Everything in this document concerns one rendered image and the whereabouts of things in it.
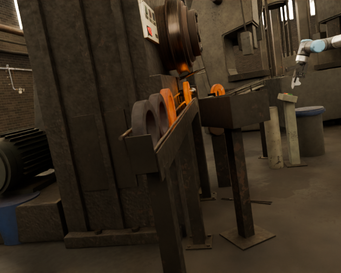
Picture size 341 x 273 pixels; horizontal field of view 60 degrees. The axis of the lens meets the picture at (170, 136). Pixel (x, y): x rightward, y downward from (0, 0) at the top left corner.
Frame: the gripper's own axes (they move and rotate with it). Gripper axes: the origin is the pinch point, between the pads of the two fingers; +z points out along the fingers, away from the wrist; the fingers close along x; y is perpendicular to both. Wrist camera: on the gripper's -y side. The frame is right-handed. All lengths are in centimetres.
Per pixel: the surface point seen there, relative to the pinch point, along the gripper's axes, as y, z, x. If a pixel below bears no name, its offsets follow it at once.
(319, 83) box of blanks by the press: 61, -15, 144
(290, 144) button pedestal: 11.7, 46.7, 2.5
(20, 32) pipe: -657, -29, 539
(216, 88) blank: -59, 12, -16
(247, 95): -43, 10, -124
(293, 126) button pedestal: 9.8, 31.1, 2.5
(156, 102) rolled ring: -74, 17, -157
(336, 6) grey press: 83, -133, 246
